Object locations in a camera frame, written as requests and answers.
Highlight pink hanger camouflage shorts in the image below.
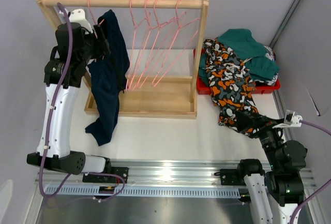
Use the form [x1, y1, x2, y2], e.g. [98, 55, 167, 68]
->
[126, 0, 148, 91]

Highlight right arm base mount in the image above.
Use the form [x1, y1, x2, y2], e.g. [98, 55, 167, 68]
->
[214, 169, 246, 186]

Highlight navy blue shorts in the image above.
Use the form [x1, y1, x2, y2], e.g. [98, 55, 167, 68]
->
[85, 10, 130, 146]

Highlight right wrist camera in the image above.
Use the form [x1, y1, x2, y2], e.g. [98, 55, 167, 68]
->
[273, 110, 303, 129]

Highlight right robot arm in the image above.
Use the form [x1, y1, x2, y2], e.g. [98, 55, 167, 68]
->
[235, 111, 308, 223]

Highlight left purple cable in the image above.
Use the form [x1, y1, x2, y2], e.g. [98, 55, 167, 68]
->
[38, 2, 126, 204]

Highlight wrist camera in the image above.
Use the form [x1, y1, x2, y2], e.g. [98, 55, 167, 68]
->
[273, 110, 303, 129]
[55, 8, 94, 34]

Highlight slotted cable duct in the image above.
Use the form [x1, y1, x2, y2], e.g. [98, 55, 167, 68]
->
[58, 185, 240, 199]

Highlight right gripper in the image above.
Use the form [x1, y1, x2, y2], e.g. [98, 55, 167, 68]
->
[234, 110, 284, 169]

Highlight blue patterned shorts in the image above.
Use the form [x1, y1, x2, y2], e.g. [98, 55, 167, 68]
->
[262, 46, 279, 86]

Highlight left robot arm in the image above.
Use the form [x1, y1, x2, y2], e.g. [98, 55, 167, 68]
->
[26, 22, 112, 183]

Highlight wooden clothes rack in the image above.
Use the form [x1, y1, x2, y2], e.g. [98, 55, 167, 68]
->
[36, 0, 209, 119]

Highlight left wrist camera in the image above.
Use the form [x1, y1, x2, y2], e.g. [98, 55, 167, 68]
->
[55, 8, 94, 34]

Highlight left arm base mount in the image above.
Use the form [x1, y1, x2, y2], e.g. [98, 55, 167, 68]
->
[82, 167, 129, 184]

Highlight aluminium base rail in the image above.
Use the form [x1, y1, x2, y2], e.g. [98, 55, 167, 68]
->
[43, 159, 317, 189]

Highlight red plastic tray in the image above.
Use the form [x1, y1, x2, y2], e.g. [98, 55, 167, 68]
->
[193, 48, 281, 96]

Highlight orange camouflage shorts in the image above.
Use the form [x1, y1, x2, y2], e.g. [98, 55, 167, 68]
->
[203, 39, 258, 132]

